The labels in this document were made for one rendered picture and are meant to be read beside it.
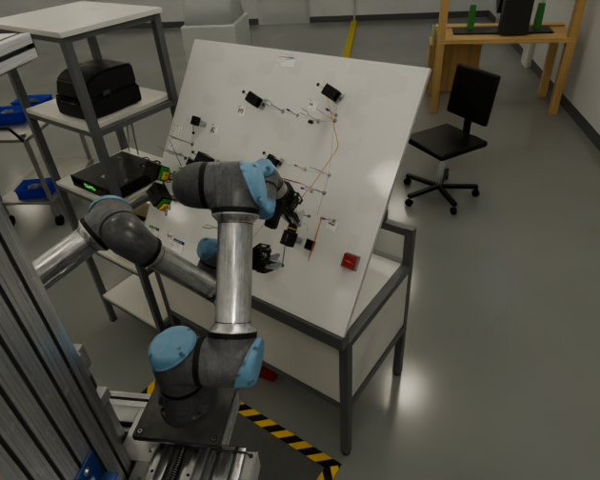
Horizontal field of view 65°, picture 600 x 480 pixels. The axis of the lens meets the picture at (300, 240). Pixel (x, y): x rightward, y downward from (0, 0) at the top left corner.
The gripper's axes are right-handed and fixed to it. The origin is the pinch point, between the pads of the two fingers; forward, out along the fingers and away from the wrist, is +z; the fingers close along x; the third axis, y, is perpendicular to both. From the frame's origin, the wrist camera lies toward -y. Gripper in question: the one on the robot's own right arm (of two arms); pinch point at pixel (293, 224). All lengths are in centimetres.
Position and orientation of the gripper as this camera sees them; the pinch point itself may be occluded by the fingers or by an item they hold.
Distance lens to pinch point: 182.9
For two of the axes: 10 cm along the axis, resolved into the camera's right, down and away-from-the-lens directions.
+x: -7.9, -3.4, 5.1
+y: 5.2, -8.2, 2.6
